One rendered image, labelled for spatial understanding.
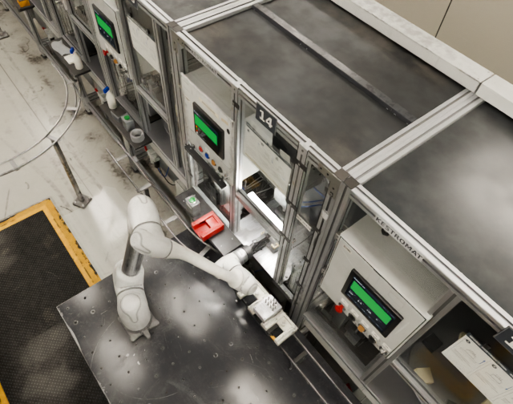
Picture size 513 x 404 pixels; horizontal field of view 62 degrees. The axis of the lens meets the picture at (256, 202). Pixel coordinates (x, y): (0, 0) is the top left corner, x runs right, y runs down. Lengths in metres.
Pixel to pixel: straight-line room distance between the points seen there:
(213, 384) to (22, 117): 3.49
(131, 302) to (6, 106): 3.27
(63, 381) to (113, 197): 1.57
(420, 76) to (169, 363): 1.94
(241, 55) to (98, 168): 2.60
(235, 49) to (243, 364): 1.66
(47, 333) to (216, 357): 1.46
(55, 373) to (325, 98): 2.60
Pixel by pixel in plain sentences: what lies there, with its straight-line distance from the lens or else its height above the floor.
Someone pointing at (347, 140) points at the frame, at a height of 2.01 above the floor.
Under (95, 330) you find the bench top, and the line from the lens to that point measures 2.72.
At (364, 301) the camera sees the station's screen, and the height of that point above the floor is 1.60.
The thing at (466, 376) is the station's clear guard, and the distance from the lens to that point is 1.73.
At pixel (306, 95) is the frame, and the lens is 1.80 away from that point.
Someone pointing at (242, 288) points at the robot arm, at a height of 1.09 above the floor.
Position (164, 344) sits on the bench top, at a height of 0.68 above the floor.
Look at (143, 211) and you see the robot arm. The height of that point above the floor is 1.49.
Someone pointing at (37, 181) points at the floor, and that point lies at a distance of 4.37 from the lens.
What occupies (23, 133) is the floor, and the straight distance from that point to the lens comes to 4.85.
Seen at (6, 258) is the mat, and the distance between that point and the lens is 3.98.
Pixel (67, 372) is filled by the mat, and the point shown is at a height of 0.01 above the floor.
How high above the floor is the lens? 3.15
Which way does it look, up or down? 54 degrees down
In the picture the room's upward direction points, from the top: 5 degrees clockwise
